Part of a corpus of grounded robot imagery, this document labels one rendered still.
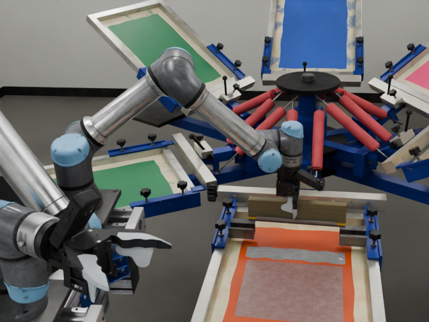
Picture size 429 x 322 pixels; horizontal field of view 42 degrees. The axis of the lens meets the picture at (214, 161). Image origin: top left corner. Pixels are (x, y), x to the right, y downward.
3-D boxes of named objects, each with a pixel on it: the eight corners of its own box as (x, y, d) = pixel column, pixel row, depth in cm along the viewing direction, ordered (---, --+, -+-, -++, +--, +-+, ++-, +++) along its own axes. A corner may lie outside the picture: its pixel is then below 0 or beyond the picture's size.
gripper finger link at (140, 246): (171, 262, 95) (117, 263, 94) (171, 231, 93) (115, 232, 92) (171, 272, 92) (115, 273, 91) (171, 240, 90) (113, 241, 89)
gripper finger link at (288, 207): (281, 217, 204) (281, 193, 202) (297, 218, 203) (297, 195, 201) (280, 220, 201) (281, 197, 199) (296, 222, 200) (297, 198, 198)
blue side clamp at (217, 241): (225, 260, 205) (224, 244, 202) (212, 259, 206) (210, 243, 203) (237, 216, 232) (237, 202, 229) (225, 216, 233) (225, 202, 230)
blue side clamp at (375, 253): (380, 272, 195) (382, 255, 192) (366, 271, 196) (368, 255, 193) (375, 225, 221) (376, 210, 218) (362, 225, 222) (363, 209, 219)
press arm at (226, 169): (63, 217, 252) (60, 206, 249) (62, 211, 257) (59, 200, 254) (308, 166, 286) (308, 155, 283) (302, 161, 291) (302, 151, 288)
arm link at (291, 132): (277, 120, 193) (301, 118, 193) (276, 148, 198) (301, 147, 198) (281, 128, 186) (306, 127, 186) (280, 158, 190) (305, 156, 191)
